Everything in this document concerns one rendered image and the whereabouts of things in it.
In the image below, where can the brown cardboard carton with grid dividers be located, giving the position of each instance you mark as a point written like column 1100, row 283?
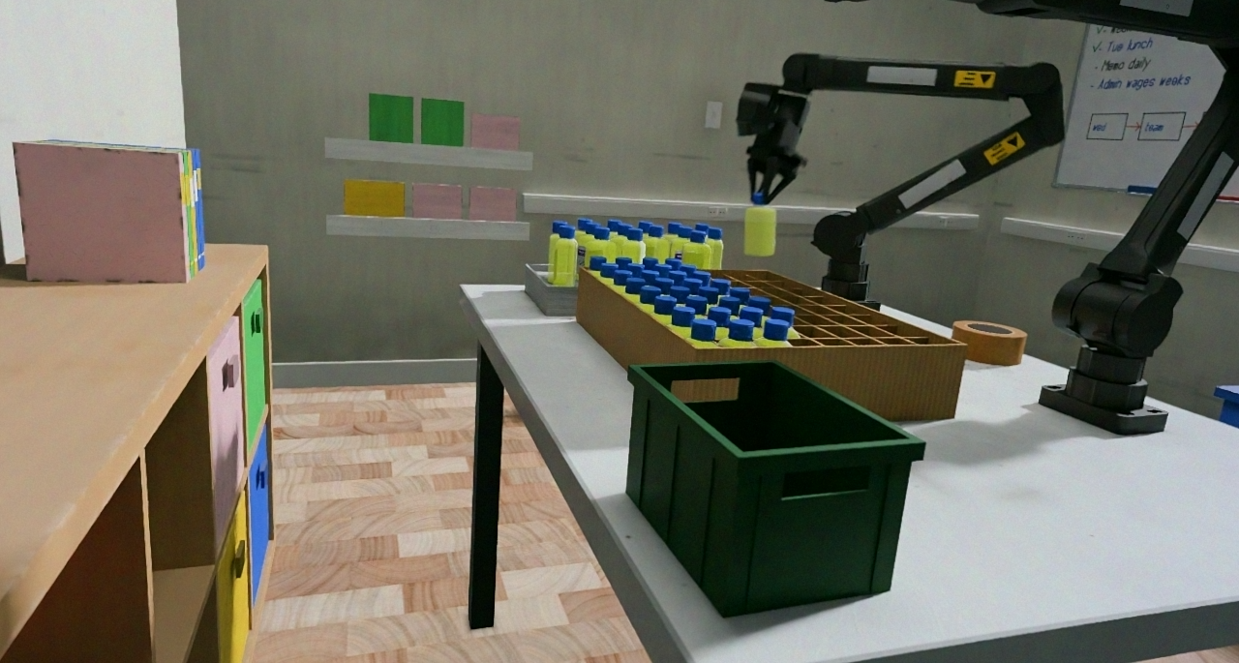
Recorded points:
column 907, row 381

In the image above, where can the dark green plastic crate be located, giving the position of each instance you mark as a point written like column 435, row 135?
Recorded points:
column 720, row 509

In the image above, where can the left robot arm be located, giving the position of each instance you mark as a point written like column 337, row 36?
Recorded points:
column 1110, row 307

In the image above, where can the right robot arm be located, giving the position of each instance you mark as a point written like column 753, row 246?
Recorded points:
column 844, row 232

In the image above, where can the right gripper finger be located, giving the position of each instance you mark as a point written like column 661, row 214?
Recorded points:
column 789, row 175
column 755, row 165

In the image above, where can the brown roll of packing tape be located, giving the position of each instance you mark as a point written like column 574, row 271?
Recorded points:
column 990, row 343

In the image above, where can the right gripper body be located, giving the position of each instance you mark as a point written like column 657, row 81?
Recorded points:
column 764, row 152

